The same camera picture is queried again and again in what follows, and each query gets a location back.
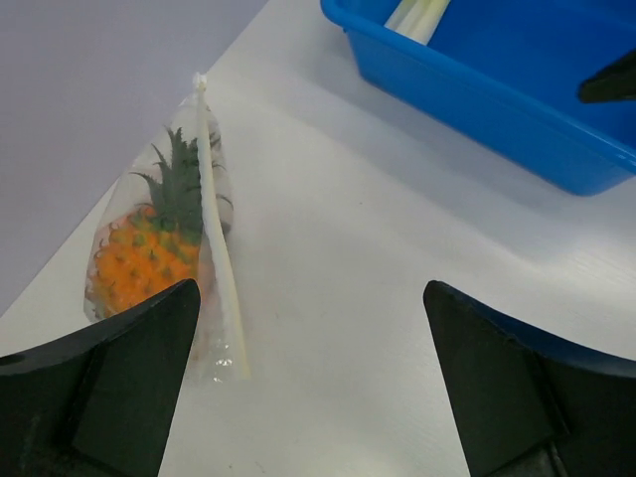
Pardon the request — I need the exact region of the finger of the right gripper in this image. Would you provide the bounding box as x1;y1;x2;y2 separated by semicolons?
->
578;50;636;103

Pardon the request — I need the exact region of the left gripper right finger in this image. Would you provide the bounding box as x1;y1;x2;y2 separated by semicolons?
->
423;280;635;476

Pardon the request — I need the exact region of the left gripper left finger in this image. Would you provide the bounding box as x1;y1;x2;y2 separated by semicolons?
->
1;279;201;476

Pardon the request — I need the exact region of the toy pineapple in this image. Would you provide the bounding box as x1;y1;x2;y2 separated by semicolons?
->
85;127;215;319

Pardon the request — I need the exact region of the clear zip top bag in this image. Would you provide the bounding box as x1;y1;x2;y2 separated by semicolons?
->
83;72;252;387

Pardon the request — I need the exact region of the blue plastic bin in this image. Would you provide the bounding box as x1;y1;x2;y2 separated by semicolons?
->
321;1;635;196

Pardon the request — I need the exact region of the green white leek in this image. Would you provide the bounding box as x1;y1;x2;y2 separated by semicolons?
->
385;0;450;45

